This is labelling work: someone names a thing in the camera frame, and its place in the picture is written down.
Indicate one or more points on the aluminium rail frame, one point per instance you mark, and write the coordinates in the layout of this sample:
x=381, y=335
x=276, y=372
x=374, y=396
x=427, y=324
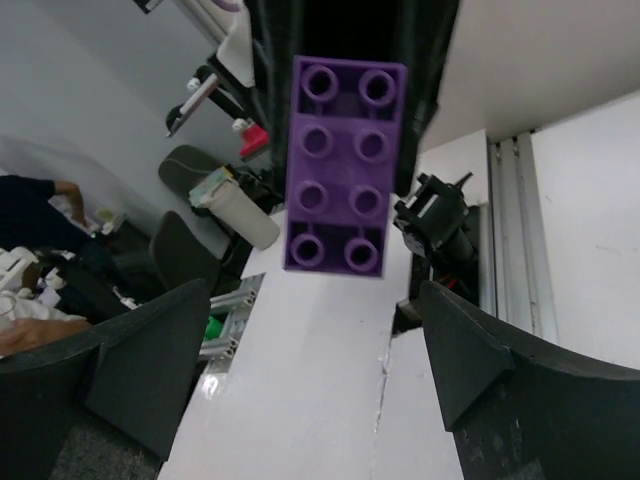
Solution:
x=522, y=280

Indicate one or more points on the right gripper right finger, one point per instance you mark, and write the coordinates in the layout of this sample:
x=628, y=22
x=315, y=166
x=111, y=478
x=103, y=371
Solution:
x=520, y=407

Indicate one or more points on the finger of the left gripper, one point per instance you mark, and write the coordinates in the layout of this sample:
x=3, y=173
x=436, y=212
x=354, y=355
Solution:
x=275, y=34
x=424, y=33

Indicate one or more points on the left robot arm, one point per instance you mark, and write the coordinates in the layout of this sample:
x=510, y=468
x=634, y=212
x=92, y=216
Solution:
x=432, y=216

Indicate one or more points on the purple curved lego brick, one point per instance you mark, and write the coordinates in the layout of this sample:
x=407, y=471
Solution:
x=344, y=140

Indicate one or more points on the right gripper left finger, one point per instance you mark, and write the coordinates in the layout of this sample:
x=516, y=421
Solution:
x=105, y=403

